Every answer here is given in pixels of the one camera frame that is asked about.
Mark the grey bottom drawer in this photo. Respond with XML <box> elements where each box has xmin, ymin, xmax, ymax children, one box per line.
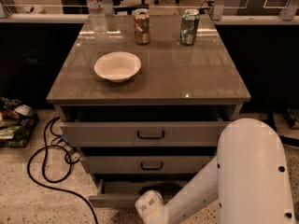
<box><xmin>89</xmin><ymin>174</ymin><xmax>194</xmax><ymax>209</ymax></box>

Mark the grey drawer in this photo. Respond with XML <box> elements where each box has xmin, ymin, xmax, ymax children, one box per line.
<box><xmin>81</xmin><ymin>147</ymin><xmax>216</xmax><ymax>174</ymax></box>
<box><xmin>62</xmin><ymin>105</ymin><xmax>238</xmax><ymax>147</ymax></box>
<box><xmin>89</xmin><ymin>174</ymin><xmax>194</xmax><ymax>209</ymax></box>

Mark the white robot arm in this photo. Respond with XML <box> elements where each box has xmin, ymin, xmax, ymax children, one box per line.
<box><xmin>135</xmin><ymin>119</ymin><xmax>295</xmax><ymax>224</ymax></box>

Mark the grey drawer cabinet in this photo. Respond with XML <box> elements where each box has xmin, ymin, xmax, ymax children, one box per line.
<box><xmin>46</xmin><ymin>14</ymin><xmax>251</xmax><ymax>185</ymax></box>

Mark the grey top drawer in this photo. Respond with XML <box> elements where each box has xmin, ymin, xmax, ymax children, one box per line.
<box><xmin>62</xmin><ymin>105</ymin><xmax>238</xmax><ymax>147</ymax></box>

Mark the grey middle drawer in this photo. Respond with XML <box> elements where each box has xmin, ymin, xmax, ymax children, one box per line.
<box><xmin>81</xmin><ymin>147</ymin><xmax>216</xmax><ymax>174</ymax></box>

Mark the white paper bowl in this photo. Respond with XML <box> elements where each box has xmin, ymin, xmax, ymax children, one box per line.
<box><xmin>94</xmin><ymin>51</ymin><xmax>141</xmax><ymax>83</ymax></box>

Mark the orange soda can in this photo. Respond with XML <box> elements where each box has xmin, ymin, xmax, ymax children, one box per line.
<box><xmin>134</xmin><ymin>8</ymin><xmax>150</xmax><ymax>45</ymax></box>

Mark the green soda can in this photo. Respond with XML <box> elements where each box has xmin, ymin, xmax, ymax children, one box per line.
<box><xmin>180</xmin><ymin>8</ymin><xmax>199</xmax><ymax>45</ymax></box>

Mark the clear plastic water bottle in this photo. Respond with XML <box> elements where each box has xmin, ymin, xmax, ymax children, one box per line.
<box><xmin>86</xmin><ymin>0</ymin><xmax>107</xmax><ymax>35</ymax></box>

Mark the tray of snack bags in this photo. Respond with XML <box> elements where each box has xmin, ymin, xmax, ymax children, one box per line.
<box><xmin>0</xmin><ymin>97</ymin><xmax>38</xmax><ymax>147</ymax></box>

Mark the black stand base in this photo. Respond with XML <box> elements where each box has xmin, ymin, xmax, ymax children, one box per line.
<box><xmin>265</xmin><ymin>112</ymin><xmax>299</xmax><ymax>147</ymax></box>

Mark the black floor cable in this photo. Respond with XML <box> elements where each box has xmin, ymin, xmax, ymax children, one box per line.
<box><xmin>26</xmin><ymin>116</ymin><xmax>99</xmax><ymax>224</ymax></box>

